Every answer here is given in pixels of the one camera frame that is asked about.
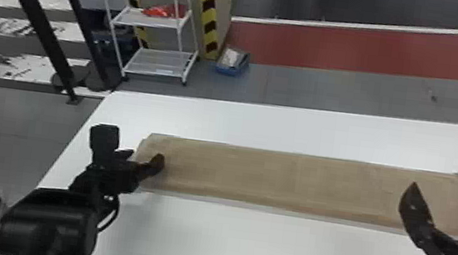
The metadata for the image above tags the beige towel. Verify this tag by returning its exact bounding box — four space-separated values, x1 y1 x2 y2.
125 130 458 243

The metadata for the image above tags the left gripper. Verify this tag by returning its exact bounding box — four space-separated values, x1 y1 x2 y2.
70 142 167 204

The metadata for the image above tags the white wire rack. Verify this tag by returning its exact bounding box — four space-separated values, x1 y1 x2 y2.
77 0 206 89

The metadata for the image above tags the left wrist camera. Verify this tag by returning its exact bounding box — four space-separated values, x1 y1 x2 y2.
85 122 123 168

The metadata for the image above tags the blue basket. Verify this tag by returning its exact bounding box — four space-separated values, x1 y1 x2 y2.
214 46 252 79

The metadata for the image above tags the red snack packet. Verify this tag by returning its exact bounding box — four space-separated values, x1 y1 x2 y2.
141 0 189 22

